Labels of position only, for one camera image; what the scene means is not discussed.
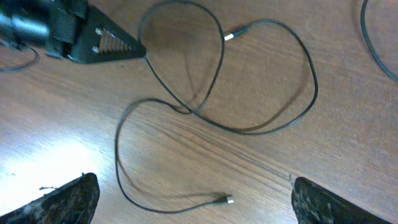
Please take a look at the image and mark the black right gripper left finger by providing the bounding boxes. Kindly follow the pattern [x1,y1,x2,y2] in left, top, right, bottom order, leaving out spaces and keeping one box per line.
[1,172,100,224]

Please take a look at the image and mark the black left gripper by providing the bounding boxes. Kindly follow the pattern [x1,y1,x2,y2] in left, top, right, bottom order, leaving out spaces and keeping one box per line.
[45,1,147,64]

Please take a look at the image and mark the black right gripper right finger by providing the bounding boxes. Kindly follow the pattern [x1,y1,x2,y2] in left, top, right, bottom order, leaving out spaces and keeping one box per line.
[291,177,391,224]

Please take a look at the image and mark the thin black micro-USB cable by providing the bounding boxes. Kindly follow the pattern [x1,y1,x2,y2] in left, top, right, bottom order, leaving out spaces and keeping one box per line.
[114,0,319,214]

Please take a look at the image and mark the black blue-tipped USB cable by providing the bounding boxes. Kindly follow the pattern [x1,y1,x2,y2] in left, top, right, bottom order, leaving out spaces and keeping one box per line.
[359,0,398,82]

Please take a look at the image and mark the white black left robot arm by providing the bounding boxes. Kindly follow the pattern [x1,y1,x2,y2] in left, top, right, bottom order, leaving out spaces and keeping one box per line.
[1,1,146,223]

